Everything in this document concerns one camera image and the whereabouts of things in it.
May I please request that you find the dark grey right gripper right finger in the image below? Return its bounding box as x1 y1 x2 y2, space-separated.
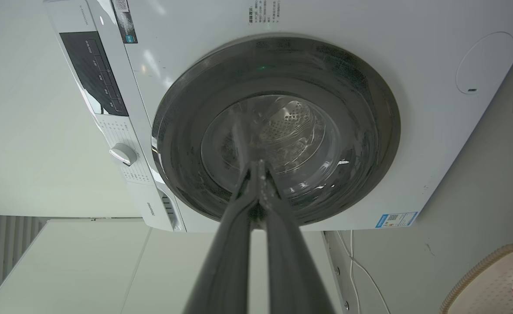
260 160 336 314

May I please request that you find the white front-load washing machine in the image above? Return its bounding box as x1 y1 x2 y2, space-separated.
43 0 513 232

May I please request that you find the black washing machine display panel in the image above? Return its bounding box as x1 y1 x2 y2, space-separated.
59 31 129 117

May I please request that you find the beige plastic laundry basket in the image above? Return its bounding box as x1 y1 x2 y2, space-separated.
439 243 513 314

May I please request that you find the round white filter cover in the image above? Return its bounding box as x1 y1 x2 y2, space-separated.
455 31 513 95

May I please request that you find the blue energy label sticker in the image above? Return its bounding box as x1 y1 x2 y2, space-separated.
376 212 419 229

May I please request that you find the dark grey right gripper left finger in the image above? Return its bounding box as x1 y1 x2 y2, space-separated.
182 160 261 314

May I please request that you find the white cabinet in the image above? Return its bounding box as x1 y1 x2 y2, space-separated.
0 218 342 314

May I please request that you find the silver washing machine dial knob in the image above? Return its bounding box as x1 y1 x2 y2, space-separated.
109 143 138 167

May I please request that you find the dark sticker on washing machine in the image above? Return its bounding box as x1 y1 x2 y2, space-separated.
110 0 139 44

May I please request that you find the dark round washing machine door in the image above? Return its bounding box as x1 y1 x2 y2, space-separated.
151 37 401 225

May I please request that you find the thin white cable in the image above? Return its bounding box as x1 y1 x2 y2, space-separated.
336 230 392 314

